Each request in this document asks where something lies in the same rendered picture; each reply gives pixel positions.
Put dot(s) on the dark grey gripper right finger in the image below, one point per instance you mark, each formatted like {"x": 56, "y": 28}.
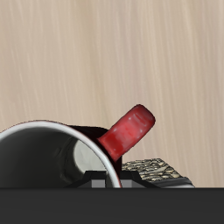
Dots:
{"x": 129, "y": 176}

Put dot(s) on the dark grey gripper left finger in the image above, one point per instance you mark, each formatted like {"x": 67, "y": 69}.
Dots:
{"x": 97, "y": 176}

